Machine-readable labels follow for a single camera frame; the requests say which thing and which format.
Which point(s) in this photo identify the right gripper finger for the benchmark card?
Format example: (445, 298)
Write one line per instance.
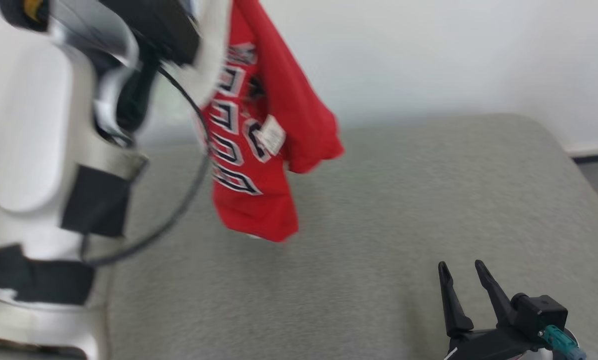
(453, 310)
(498, 300)

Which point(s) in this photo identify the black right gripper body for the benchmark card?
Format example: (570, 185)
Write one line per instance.
(483, 345)

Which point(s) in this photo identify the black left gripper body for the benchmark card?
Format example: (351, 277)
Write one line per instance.
(164, 25)

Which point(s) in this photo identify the red jersey with white trim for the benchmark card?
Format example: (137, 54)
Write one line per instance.
(274, 90)

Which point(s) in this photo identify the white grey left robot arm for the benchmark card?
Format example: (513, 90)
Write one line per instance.
(34, 150)

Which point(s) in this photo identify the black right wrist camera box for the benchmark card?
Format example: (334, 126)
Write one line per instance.
(541, 312)

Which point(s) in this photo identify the teal right camera connector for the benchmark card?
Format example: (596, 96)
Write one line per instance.
(561, 340)

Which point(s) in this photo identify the dark wall baseboard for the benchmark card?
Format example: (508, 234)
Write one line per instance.
(596, 156)

